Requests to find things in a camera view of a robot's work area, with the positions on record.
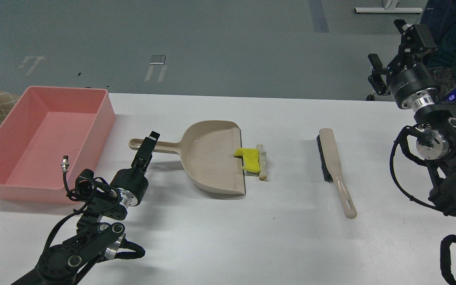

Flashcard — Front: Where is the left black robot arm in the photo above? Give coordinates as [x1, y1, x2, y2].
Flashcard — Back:
[14, 131, 160, 285]

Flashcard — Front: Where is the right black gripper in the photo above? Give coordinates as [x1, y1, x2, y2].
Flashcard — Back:
[368, 19, 439, 110]

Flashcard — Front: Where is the pink plastic bin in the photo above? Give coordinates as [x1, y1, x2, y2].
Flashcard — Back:
[0, 86, 115, 204]

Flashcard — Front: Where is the beige plastic dustpan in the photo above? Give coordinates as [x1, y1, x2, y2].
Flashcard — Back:
[129, 120, 247, 196]

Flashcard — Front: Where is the white table base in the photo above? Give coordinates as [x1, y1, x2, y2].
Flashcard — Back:
[353, 0, 424, 14]

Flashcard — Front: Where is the yellow sponge piece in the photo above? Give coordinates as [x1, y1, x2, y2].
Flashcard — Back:
[233, 148, 261, 173]

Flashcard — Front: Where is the grey floor socket plate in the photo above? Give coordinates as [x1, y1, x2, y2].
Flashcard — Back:
[150, 55, 167, 65]

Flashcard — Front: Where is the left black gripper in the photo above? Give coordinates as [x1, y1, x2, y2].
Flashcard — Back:
[110, 131, 160, 207]

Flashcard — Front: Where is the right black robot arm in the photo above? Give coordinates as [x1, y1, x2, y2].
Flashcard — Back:
[369, 19, 456, 285]

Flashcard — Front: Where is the beige hand brush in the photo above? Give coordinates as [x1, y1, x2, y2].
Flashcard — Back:
[317, 128, 357, 219]

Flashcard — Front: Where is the seated person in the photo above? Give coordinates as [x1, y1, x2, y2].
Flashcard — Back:
[420, 0, 456, 97]

